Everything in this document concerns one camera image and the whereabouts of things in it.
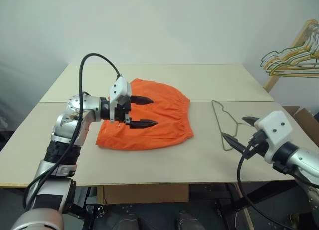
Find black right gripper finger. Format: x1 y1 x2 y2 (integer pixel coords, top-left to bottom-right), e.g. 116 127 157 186
222 133 250 156
242 116 260 127

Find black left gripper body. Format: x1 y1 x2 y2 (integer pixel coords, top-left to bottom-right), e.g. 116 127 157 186
114 96 132 124

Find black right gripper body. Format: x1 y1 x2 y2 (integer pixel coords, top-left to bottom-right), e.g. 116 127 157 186
245 129 269 159

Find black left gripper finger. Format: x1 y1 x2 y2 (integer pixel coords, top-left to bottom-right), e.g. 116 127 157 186
130 95 154 106
128 118 159 130

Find orange shorts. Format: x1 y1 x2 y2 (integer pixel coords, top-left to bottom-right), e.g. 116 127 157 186
96 78 195 151

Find olive wire hanger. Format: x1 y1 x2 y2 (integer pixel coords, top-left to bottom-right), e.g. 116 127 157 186
211 99 253 152

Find open brown cardboard box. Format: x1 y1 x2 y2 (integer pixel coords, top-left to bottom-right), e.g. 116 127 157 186
281 105 319 151

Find bundle of hangers on rack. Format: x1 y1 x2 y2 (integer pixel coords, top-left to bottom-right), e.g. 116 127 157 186
264 20 319 78

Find cardboard box under table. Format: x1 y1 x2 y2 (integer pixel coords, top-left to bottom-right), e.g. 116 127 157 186
103 184 189 205

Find thin light wooden slat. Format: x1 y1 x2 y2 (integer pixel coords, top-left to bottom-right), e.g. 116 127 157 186
242 207 258 230

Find dark rounded shape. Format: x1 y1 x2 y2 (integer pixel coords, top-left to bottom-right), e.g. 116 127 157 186
112 212 139 230
175 211 204 230

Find light wooden clothes rack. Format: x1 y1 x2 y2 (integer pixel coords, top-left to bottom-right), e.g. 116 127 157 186
263 18 319 93

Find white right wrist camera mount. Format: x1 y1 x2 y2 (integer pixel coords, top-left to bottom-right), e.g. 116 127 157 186
253 110 294 164

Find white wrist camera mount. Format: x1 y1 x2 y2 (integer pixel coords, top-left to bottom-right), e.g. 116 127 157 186
108 76 132 123
253 110 294 164

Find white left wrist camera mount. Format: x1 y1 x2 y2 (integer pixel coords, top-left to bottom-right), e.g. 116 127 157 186
108 76 132 123

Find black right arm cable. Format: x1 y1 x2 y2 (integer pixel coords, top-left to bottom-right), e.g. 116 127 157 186
236 139 296 230

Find silver wire hanger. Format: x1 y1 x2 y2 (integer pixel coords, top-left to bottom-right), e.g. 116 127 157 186
271 22 319 73

